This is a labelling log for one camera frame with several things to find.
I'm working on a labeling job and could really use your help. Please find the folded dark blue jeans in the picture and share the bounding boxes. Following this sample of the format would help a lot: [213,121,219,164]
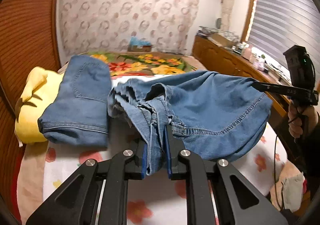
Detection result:
[38,55,112,148]

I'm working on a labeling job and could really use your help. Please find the grey striped window blind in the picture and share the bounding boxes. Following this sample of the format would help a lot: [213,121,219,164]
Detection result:
[247,0,319,81]

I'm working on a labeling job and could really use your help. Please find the pink container on cabinet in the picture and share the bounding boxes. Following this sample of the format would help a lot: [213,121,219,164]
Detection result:
[241,46,252,61]

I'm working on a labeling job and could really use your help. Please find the right hand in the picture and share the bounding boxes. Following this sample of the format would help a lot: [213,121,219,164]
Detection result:
[288,102,319,139]

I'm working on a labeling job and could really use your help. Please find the brown louvered wardrobe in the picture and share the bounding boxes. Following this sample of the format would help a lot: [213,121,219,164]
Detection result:
[1,0,61,223]

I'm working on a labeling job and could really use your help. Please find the floral bed blanket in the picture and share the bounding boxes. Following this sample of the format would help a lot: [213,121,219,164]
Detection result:
[87,52,206,79]

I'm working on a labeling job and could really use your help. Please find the box with blue item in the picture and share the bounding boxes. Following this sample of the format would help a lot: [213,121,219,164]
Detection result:
[127,36,152,52]

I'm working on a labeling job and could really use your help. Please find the yellow plush toy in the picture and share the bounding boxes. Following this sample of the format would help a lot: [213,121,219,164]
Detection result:
[15,66,63,147]

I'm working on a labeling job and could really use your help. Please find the pink circle pattern curtain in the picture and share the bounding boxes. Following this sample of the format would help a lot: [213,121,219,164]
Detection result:
[57,0,199,56]

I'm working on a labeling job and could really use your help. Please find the white strawberry print sheet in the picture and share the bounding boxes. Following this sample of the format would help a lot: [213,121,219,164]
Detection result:
[43,122,287,224]

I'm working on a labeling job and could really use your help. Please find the light blue denim pants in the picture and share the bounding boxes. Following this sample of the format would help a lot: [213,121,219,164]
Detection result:
[107,71,272,175]

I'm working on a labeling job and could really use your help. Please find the brown wooden cabinet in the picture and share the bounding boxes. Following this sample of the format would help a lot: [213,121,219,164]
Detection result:
[191,35,301,161]

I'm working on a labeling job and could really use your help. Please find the cardboard box on cabinet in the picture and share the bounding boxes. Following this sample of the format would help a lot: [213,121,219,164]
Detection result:
[210,33,237,48]

